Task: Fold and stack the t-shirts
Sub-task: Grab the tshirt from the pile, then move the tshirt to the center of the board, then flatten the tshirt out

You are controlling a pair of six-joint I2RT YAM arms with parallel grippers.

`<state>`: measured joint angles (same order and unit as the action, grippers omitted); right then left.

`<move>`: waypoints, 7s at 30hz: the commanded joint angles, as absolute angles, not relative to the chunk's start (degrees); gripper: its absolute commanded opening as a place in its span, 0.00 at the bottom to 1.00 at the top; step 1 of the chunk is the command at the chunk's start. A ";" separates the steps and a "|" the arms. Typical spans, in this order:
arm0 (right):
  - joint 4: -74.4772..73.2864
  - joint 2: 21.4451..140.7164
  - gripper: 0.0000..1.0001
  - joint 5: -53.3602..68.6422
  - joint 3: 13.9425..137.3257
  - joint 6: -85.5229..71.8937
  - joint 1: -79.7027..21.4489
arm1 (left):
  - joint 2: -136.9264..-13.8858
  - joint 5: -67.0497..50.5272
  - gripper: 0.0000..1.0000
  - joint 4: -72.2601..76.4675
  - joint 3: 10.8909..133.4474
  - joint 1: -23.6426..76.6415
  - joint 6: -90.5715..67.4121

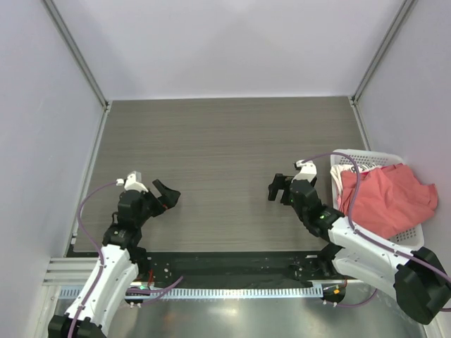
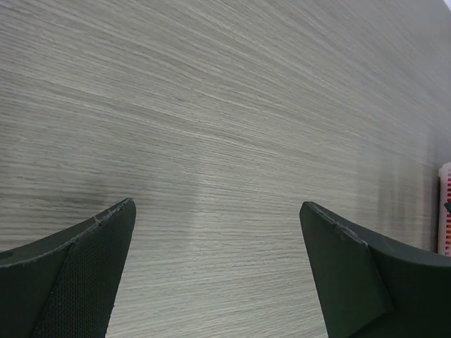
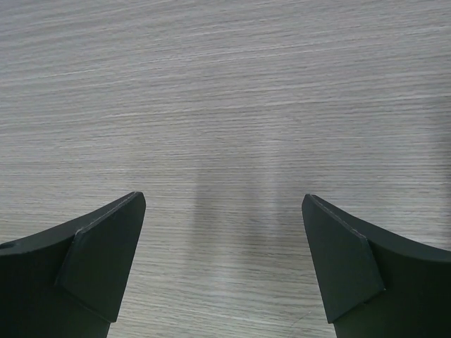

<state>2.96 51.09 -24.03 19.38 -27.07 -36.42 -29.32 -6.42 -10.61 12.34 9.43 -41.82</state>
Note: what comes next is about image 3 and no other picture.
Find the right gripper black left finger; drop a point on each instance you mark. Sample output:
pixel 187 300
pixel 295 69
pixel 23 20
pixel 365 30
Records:
pixel 69 280

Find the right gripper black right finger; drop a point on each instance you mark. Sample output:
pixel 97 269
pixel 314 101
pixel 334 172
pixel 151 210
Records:
pixel 373 282

